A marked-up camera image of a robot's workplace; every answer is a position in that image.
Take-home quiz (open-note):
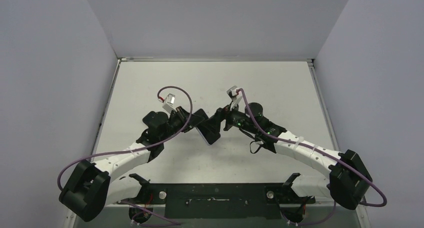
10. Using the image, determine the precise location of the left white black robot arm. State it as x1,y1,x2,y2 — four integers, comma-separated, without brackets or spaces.
58,106,208,222

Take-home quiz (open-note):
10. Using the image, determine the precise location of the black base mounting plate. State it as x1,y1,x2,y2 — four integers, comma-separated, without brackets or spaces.
127,183,316,220

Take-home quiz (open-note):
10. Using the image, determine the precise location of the black smartphone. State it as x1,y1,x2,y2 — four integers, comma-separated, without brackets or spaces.
196,115,222,145

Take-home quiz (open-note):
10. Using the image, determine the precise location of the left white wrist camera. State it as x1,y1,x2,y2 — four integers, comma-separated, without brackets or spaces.
162,93,176,114

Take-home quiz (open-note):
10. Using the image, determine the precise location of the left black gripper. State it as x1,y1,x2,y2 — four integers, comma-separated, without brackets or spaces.
160,106,205,142

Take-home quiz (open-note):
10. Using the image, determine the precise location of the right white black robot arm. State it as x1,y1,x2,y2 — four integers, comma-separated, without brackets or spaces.
195,102,373,210

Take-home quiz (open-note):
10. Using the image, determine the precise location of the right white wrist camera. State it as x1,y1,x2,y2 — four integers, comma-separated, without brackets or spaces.
226,85,243,111

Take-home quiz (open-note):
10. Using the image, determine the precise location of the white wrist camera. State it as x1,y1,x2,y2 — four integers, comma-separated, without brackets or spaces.
162,93,176,114
226,85,243,111

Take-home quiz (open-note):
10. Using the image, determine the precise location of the aluminium table frame rail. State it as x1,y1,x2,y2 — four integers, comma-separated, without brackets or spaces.
306,58,369,221

